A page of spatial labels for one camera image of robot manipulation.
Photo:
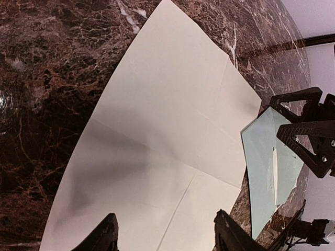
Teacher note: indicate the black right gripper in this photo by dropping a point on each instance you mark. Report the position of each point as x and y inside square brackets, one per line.
[312, 142]

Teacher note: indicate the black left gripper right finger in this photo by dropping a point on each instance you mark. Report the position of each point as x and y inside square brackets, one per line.
[230, 236]

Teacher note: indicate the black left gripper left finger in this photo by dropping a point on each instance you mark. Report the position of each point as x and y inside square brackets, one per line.
[102, 238]

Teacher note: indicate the light blue paper envelope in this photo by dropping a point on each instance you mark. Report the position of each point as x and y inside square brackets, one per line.
[259, 139]

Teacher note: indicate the white letter sheet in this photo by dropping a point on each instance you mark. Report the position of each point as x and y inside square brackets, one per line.
[275, 175]

